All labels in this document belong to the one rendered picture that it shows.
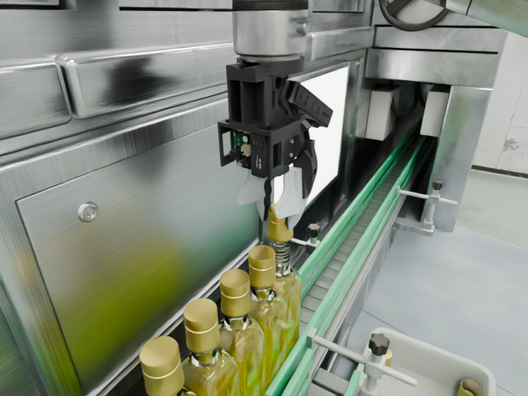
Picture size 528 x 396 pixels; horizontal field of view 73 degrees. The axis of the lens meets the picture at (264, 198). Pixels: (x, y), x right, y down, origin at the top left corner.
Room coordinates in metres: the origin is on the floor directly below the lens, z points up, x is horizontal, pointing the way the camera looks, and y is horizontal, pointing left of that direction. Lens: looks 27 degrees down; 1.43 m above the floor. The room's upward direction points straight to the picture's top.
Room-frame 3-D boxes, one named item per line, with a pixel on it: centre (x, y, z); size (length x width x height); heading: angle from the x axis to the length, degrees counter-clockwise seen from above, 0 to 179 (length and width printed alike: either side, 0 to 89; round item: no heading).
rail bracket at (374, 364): (0.38, -0.15, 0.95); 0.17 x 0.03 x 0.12; 60
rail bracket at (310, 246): (0.69, -0.09, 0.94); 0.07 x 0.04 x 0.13; 60
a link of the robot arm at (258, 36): (0.40, -0.01, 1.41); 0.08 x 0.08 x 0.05
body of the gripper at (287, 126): (0.40, 0.00, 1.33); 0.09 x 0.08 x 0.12; 145
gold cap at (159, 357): (0.22, 0.09, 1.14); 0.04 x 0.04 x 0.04
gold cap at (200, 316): (0.27, 0.06, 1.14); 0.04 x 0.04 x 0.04
